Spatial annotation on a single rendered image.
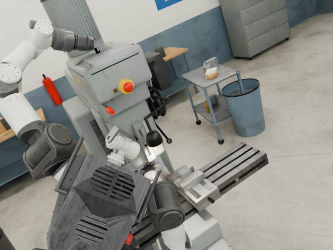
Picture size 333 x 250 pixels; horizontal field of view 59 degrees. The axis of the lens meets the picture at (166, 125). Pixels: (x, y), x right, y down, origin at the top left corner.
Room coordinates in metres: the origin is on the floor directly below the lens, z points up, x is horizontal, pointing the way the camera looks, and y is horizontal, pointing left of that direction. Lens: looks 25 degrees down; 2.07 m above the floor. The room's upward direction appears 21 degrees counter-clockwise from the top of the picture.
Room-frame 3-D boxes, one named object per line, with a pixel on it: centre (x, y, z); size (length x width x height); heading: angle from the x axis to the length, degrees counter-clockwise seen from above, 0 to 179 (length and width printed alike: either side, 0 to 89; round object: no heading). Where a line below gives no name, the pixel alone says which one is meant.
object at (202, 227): (1.37, 0.17, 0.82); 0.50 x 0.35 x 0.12; 18
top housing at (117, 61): (1.38, 0.17, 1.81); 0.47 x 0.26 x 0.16; 18
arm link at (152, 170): (1.27, 0.17, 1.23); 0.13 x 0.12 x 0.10; 89
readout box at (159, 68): (1.76, -0.06, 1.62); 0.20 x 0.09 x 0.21; 18
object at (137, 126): (1.26, 0.13, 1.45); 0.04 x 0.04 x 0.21; 18
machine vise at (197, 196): (1.39, -0.01, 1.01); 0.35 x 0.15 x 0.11; 20
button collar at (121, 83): (1.15, 0.09, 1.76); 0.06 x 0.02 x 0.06; 108
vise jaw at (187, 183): (1.37, -0.02, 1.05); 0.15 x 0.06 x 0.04; 110
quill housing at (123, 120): (1.37, 0.17, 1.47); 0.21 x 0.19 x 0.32; 108
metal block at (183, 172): (1.42, 0.00, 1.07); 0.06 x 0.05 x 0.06; 110
